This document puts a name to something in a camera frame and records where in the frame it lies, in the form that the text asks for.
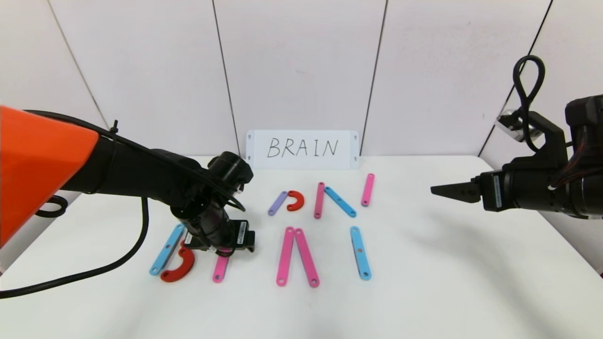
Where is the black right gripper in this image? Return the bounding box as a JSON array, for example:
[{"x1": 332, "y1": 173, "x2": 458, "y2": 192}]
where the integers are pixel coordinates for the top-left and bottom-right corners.
[{"x1": 430, "y1": 168, "x2": 569, "y2": 213}]

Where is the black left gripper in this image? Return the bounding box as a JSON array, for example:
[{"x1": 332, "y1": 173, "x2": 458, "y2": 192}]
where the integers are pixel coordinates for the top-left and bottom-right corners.
[{"x1": 183, "y1": 201, "x2": 256, "y2": 253}]

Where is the pink bar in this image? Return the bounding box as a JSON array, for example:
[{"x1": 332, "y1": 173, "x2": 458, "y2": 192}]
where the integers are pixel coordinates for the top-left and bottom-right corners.
[
  {"x1": 360, "y1": 173, "x2": 376, "y2": 208},
  {"x1": 314, "y1": 181, "x2": 326, "y2": 220},
  {"x1": 276, "y1": 226, "x2": 295, "y2": 287},
  {"x1": 294, "y1": 228, "x2": 320, "y2": 288},
  {"x1": 212, "y1": 252, "x2": 231, "y2": 283}
]

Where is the small red curved piece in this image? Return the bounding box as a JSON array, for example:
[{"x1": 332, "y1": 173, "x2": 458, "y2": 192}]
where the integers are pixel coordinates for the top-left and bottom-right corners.
[{"x1": 286, "y1": 190, "x2": 305, "y2": 212}]

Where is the white BRAIN word card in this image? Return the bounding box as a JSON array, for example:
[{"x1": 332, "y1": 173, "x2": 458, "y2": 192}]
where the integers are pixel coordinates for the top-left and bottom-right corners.
[{"x1": 246, "y1": 130, "x2": 360, "y2": 170}]

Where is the short purple flat bar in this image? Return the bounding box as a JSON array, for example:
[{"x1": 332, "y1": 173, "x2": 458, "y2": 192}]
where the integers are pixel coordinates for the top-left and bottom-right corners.
[{"x1": 268, "y1": 191, "x2": 289, "y2": 217}]

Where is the large red curved piece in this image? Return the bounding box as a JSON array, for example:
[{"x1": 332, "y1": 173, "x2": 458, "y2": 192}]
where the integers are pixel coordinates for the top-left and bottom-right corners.
[{"x1": 160, "y1": 244, "x2": 196, "y2": 283}]

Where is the light blue flat bar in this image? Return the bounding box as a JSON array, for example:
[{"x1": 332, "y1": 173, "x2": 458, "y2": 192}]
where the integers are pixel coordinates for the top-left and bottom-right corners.
[
  {"x1": 149, "y1": 223, "x2": 187, "y2": 276},
  {"x1": 350, "y1": 226, "x2": 372, "y2": 281},
  {"x1": 323, "y1": 186, "x2": 357, "y2": 218}
]

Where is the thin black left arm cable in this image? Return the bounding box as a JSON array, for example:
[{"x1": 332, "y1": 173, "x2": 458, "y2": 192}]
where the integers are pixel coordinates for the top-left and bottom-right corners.
[{"x1": 21, "y1": 109, "x2": 246, "y2": 212}]

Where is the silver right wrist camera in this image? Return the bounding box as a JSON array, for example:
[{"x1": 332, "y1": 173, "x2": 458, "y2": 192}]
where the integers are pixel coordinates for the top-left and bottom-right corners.
[{"x1": 496, "y1": 109, "x2": 543, "y2": 142}]

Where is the black right camera bracket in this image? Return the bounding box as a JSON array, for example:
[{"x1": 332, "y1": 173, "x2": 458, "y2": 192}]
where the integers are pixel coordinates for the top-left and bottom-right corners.
[{"x1": 527, "y1": 111, "x2": 568, "y2": 169}]

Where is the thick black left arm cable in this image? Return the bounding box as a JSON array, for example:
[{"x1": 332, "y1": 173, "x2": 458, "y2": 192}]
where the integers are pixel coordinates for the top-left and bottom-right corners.
[{"x1": 0, "y1": 194, "x2": 150, "y2": 300}]

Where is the looped black right arm cable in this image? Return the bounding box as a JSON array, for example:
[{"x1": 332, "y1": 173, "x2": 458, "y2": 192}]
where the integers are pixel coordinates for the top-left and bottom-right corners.
[{"x1": 513, "y1": 55, "x2": 546, "y2": 152}]

